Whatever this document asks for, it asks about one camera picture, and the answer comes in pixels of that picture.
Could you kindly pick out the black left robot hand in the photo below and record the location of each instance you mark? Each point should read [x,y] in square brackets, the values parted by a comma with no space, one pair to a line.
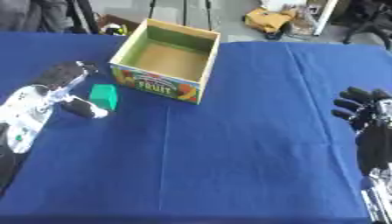
[61,75]

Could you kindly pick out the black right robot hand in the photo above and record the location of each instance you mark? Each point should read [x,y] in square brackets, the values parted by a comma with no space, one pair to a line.
[372,137]

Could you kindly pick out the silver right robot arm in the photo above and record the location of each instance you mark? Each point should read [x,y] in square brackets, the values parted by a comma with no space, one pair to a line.
[378,198]

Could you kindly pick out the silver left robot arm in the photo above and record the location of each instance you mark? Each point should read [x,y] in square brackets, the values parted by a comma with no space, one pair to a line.
[25,113]

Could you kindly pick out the brown cardboard box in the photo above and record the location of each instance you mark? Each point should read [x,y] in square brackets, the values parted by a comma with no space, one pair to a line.
[116,24]

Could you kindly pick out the cardboard box with green inside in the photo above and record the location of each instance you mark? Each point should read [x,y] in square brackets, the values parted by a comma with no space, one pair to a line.
[168,61]

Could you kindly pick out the green block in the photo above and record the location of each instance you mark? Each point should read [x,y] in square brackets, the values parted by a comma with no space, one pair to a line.
[103,96]

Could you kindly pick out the person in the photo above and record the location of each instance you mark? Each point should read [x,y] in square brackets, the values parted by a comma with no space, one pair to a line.
[35,14]

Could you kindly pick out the black chair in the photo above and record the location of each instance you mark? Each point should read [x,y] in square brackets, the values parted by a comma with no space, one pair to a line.
[368,20]

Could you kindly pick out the black tripod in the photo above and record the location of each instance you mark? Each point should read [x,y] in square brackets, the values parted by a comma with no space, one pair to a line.
[181,13]

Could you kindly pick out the yellow bag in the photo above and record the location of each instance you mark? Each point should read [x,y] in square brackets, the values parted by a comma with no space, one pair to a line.
[268,19]

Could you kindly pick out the white post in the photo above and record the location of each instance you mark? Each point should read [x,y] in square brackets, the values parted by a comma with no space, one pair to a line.
[325,17]

